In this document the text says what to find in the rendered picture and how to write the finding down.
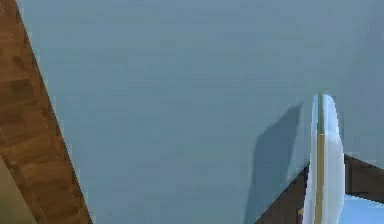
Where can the white rounded panel, gold strip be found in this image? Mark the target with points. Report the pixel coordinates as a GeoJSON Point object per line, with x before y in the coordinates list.
{"type": "Point", "coordinates": [331, 166]}

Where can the pale blue flat block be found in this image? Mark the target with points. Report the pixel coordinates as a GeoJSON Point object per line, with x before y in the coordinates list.
{"type": "Point", "coordinates": [363, 211]}

